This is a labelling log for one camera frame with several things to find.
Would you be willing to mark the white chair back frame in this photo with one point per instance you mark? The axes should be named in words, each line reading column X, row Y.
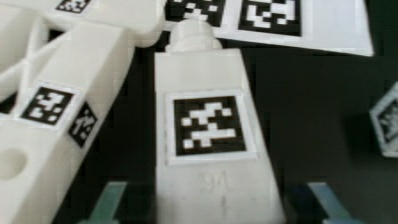
column 69, row 43

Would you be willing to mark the white chair leg cube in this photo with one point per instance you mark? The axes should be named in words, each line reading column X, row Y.
column 385, row 121

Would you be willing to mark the white marker base plate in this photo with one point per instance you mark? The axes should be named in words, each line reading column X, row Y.
column 316, row 24

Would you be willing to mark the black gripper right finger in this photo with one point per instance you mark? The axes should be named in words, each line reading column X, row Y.
column 337, row 212

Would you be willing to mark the white chair leg block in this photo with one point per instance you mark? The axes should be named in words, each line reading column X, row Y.
column 216, row 182

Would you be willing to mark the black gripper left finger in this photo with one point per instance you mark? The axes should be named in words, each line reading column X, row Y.
column 108, row 205

